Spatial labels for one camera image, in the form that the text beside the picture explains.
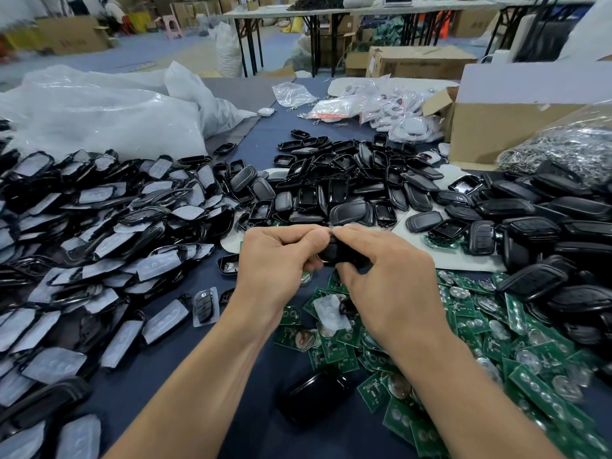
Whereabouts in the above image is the large open cardboard box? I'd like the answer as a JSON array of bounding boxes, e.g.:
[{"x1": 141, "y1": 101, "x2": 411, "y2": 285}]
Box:
[{"x1": 423, "y1": 62, "x2": 612, "y2": 170}]

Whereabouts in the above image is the person's left hand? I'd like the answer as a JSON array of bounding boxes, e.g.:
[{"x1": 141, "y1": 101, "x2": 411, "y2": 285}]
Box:
[{"x1": 234, "y1": 224, "x2": 331, "y2": 329}]

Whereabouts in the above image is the brown cardboard box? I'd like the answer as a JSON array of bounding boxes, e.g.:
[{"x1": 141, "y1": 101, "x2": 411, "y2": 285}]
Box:
[{"x1": 367, "y1": 45, "x2": 477, "y2": 82}]

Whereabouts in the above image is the clear bag with red label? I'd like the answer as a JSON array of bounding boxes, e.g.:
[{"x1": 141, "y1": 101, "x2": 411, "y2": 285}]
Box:
[{"x1": 301, "y1": 95, "x2": 363, "y2": 121}]

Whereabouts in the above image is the tan cardboard box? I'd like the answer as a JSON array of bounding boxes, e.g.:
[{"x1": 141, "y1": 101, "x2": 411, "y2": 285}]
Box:
[{"x1": 36, "y1": 16, "x2": 111, "y2": 55}]

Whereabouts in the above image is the large white plastic bag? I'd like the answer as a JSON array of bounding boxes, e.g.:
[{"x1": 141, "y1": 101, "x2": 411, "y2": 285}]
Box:
[{"x1": 0, "y1": 62, "x2": 258, "y2": 161}]

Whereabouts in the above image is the white sack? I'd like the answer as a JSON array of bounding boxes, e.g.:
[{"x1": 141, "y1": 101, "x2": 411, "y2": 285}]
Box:
[{"x1": 212, "y1": 22, "x2": 245, "y2": 78}]

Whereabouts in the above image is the pink plastic stool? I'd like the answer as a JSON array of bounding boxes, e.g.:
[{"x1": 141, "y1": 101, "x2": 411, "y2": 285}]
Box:
[{"x1": 159, "y1": 14, "x2": 183, "y2": 40}]

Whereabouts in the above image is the small crumpled clear plastic bag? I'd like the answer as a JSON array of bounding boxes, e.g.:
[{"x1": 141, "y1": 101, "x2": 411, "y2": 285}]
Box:
[{"x1": 272, "y1": 81, "x2": 319, "y2": 110}]

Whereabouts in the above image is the clear bag of metal parts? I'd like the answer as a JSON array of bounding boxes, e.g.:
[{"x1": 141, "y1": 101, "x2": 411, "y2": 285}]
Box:
[{"x1": 497, "y1": 105, "x2": 612, "y2": 187}]

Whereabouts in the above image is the person's right forearm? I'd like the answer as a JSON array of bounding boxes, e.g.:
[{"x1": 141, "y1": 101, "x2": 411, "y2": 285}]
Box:
[{"x1": 402, "y1": 334, "x2": 565, "y2": 459}]

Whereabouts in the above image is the long white table top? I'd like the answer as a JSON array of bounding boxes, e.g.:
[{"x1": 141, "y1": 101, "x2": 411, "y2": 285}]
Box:
[{"x1": 224, "y1": 1, "x2": 594, "y2": 17}]

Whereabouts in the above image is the heap of black parts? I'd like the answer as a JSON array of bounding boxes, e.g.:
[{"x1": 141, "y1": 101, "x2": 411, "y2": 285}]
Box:
[{"x1": 289, "y1": 0, "x2": 346, "y2": 10}]

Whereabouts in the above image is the lone glossy black shell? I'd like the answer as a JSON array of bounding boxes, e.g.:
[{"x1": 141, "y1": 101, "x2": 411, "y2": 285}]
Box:
[{"x1": 277, "y1": 368, "x2": 353, "y2": 426}]

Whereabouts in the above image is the pile of green circuit boards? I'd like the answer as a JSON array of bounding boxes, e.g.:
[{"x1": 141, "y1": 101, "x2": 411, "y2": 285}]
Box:
[{"x1": 272, "y1": 238, "x2": 612, "y2": 459}]

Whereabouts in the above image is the person's right hand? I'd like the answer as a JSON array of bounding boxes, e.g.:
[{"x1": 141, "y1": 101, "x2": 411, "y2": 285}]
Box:
[{"x1": 333, "y1": 224, "x2": 453, "y2": 358}]

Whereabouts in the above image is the pile of shells with pads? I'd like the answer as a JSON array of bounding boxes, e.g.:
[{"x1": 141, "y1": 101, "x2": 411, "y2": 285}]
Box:
[{"x1": 0, "y1": 119, "x2": 245, "y2": 459}]

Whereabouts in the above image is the person's left forearm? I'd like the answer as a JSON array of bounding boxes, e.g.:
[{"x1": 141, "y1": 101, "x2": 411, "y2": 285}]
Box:
[{"x1": 105, "y1": 315, "x2": 279, "y2": 459}]

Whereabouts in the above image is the clear plastic film piece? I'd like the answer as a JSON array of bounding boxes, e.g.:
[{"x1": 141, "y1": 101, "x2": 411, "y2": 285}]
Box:
[{"x1": 312, "y1": 293, "x2": 353, "y2": 333}]

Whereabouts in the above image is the heap of clear parts bags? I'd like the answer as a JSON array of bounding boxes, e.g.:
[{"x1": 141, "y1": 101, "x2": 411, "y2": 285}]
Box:
[{"x1": 358, "y1": 81, "x2": 446, "y2": 144}]

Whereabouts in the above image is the pile of black shell halves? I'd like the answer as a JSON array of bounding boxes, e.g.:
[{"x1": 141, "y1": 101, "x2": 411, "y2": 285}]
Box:
[{"x1": 229, "y1": 129, "x2": 484, "y2": 249}]

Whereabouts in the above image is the pile of assembled black fobs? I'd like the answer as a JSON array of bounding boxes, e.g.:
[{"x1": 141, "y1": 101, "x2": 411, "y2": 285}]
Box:
[{"x1": 469, "y1": 162, "x2": 612, "y2": 379}]

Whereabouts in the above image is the black metal table frame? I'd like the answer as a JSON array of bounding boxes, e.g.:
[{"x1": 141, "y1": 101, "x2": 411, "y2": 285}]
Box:
[{"x1": 229, "y1": 9, "x2": 347, "y2": 77}]

